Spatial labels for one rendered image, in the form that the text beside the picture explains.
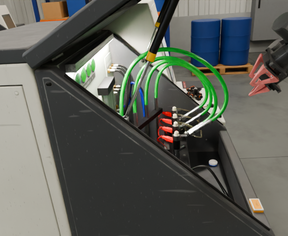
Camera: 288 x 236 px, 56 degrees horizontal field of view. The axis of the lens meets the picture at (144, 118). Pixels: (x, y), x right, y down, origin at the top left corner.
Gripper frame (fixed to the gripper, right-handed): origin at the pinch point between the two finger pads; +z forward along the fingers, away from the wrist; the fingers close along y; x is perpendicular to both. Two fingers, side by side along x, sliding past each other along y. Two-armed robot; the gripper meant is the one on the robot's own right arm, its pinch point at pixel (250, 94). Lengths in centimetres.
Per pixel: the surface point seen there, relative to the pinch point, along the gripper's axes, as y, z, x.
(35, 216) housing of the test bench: 27, 53, 62
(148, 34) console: 46, 17, -13
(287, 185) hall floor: -118, 52, -110
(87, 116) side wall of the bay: 36, 18, 57
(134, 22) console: 54, 17, -12
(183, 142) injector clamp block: 1.9, 34.4, 3.2
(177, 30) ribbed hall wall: 67, 149, -612
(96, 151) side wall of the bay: 29, 24, 57
